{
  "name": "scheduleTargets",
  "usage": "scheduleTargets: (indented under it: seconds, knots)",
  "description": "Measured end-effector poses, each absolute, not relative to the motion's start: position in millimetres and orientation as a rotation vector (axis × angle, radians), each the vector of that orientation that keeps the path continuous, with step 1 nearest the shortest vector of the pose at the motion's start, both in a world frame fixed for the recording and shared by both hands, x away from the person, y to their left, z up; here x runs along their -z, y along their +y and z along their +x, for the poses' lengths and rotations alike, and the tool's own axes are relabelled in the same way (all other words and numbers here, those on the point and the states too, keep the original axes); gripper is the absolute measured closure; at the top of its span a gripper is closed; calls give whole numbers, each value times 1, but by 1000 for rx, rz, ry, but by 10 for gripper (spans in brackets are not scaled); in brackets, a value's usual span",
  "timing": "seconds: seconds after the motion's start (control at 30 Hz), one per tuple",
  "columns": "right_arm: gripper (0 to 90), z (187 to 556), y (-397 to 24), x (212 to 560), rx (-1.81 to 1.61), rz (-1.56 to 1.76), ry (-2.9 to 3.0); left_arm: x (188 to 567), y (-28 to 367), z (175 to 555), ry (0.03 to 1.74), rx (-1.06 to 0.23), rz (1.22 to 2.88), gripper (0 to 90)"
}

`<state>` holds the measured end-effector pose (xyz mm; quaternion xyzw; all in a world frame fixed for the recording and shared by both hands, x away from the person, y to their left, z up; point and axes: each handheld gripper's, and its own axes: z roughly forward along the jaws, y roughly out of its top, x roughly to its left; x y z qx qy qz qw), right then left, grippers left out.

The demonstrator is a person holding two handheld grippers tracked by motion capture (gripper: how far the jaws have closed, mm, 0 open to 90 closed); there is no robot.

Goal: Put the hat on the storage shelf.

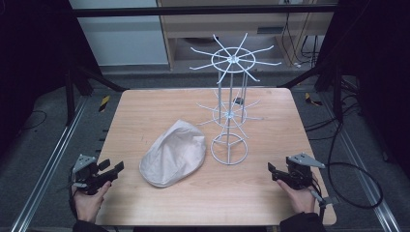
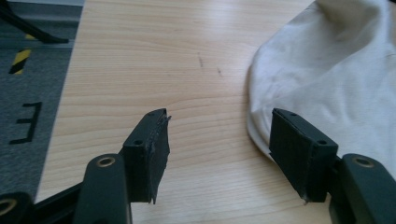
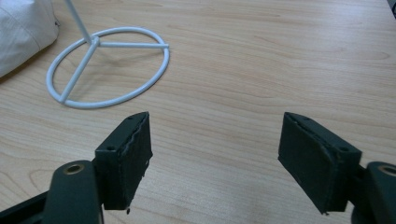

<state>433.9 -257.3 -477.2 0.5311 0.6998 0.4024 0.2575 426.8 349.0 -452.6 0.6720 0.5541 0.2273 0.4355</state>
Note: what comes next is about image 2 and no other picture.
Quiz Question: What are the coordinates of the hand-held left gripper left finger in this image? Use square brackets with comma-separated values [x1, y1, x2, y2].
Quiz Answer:
[119, 107, 172, 205]

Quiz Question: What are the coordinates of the white cloth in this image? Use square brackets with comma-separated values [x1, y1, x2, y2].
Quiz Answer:
[247, 0, 396, 181]

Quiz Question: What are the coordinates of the black stand leg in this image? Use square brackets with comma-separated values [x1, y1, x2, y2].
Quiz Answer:
[0, 1, 70, 45]

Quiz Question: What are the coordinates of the yellow black hazard tape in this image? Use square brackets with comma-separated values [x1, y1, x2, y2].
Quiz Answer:
[7, 33, 36, 76]

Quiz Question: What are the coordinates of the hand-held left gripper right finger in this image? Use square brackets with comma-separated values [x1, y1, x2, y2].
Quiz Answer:
[268, 107, 339, 203]

